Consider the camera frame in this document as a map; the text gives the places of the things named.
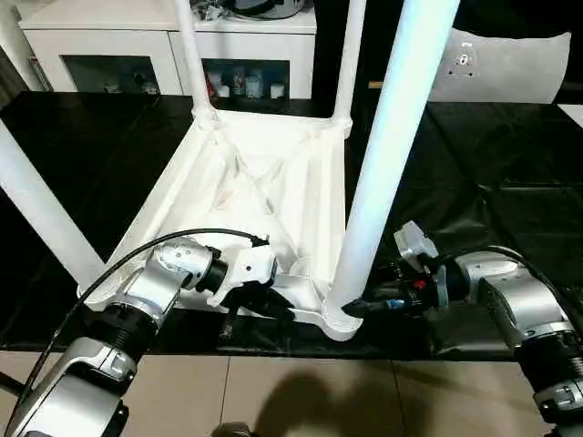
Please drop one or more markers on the white plastic table top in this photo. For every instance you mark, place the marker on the white plastic table top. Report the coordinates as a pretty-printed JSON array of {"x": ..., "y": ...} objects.
[{"x": 264, "y": 191}]

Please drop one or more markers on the white plastic table leg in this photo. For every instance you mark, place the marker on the white plastic table leg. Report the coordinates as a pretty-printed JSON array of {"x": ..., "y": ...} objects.
[
  {"x": 41, "y": 200},
  {"x": 387, "y": 136},
  {"x": 348, "y": 59},
  {"x": 191, "y": 59}
]

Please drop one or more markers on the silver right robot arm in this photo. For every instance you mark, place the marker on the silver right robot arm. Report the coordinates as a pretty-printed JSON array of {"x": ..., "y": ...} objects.
[{"x": 524, "y": 300}]

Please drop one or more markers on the black work mat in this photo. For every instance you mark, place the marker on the black work mat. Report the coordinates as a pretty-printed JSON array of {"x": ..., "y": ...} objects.
[{"x": 501, "y": 182}]

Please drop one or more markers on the grey cushion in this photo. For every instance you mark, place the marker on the grey cushion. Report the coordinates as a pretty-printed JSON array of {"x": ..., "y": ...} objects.
[{"x": 501, "y": 68}]

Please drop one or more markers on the white flat panel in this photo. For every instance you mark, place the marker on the white flat panel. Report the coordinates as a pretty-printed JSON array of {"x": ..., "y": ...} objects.
[{"x": 571, "y": 114}]

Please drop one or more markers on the black metal rod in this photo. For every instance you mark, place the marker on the black metal rod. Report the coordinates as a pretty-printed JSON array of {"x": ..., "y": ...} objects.
[{"x": 10, "y": 382}]

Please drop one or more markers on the black cabinet with gold label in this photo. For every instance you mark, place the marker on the black cabinet with gold label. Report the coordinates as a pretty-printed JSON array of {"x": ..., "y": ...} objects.
[{"x": 373, "y": 45}]

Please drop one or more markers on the round grey appliance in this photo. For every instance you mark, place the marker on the round grey appliance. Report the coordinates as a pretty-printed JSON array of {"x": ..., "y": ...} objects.
[{"x": 268, "y": 8}]

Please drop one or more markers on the white sideboard with glass doors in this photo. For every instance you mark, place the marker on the white sideboard with glass doors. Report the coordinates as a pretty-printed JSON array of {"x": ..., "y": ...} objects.
[{"x": 114, "y": 41}]

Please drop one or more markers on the bag of black parts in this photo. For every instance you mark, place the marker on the bag of black parts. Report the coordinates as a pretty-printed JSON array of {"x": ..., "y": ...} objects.
[{"x": 207, "y": 10}]

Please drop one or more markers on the grey curtain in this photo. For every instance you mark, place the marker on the grey curtain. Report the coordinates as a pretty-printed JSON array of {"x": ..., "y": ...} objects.
[{"x": 9, "y": 82}]

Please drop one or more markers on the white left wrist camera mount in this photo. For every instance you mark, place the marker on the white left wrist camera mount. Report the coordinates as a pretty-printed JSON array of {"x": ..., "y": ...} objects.
[{"x": 250, "y": 268}]

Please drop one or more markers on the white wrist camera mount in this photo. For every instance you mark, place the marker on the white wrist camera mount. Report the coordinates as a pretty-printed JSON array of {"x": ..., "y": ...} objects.
[
  {"x": 414, "y": 241},
  {"x": 250, "y": 268}
]

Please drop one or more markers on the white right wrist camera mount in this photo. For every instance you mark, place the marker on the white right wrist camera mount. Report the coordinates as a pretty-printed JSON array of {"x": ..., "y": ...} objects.
[{"x": 414, "y": 241}]

